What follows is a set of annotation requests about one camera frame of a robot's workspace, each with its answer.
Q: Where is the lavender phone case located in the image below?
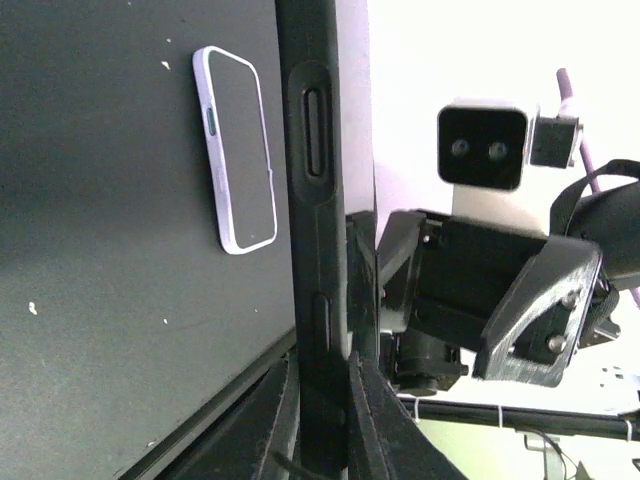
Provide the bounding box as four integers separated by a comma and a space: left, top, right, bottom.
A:
192, 44, 279, 256

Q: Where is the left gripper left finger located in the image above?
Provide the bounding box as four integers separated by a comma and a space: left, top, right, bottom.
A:
164, 357, 300, 479

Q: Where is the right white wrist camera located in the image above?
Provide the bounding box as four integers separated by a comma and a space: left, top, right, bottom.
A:
437, 99, 582, 236

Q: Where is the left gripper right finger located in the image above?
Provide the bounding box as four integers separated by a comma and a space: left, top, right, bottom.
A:
348, 351, 465, 480

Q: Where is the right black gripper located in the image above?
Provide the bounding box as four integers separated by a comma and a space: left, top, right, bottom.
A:
347, 211, 603, 395

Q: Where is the black phone case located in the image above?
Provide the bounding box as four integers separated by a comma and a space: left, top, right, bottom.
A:
275, 1, 349, 479

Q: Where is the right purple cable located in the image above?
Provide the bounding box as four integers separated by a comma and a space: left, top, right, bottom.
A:
555, 67, 640, 306

